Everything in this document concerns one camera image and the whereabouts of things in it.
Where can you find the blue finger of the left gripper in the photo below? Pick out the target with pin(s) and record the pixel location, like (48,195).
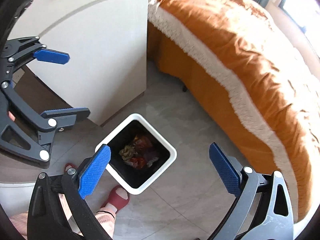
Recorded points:
(66,118)
(51,56)

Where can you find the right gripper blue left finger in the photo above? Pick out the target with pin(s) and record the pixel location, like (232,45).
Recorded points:
(46,217)

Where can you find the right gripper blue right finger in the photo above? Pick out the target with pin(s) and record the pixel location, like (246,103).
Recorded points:
(262,207)

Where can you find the red snack wrapper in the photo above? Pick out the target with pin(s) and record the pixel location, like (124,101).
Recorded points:
(136,162)

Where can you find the white square trash bin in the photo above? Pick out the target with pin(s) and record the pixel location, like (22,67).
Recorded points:
(149,144)

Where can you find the person right hand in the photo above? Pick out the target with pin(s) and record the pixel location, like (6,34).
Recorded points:
(11,116)

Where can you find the white bedside cabinet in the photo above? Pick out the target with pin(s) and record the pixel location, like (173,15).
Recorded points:
(106,42)

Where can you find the orange bed cover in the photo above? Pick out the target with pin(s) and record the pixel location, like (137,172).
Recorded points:
(250,79)

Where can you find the window with black frame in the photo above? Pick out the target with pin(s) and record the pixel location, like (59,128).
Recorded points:
(304,13)

